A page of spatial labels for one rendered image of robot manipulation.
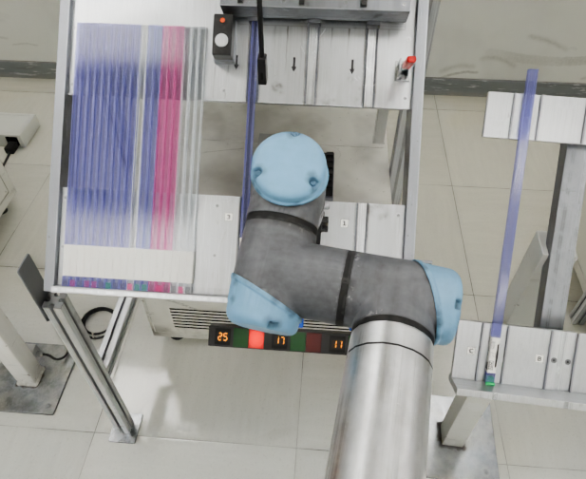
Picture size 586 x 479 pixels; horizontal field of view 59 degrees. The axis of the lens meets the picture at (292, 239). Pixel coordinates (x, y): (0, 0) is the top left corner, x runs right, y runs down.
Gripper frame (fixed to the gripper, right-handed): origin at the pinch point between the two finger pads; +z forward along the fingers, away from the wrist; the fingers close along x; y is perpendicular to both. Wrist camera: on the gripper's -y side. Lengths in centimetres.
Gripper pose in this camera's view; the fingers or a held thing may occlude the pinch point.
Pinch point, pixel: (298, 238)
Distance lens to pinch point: 84.2
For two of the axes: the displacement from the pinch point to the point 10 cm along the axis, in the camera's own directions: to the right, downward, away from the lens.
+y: -0.7, 9.6, -2.6
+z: 0.4, 2.6, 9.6
